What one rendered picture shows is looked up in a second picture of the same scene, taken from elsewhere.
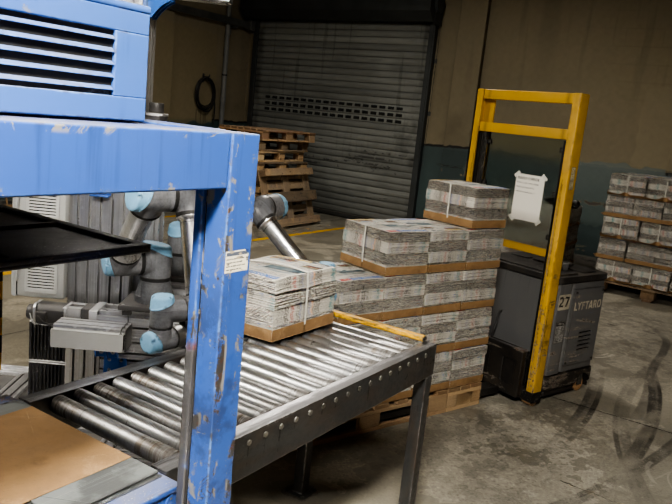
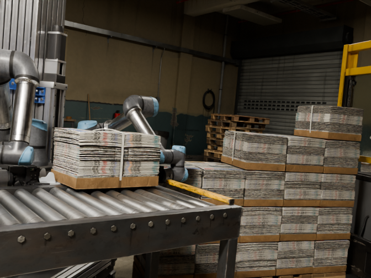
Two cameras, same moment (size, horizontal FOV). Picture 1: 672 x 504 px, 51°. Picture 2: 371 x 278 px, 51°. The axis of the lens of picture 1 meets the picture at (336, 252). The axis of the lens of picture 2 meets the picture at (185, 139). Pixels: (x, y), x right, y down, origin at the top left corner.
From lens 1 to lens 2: 1.36 m
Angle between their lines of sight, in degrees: 20
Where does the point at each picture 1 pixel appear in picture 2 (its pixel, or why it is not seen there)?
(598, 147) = not seen: outside the picture
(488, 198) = (343, 115)
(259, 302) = (72, 154)
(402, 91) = (326, 92)
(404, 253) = (263, 152)
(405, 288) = (265, 182)
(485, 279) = (344, 183)
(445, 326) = (306, 219)
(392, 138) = not seen: hidden behind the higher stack
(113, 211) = not seen: hidden behind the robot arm
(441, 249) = (299, 153)
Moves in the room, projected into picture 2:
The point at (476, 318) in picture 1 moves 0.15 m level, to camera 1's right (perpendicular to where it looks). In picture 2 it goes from (337, 215) to (360, 219)
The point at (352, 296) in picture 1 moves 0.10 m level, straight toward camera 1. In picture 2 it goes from (215, 182) to (210, 185)
